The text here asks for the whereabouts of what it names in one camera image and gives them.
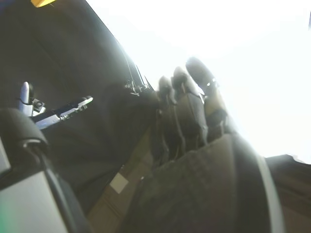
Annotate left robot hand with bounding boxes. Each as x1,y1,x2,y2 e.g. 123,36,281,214
0,57,285,233

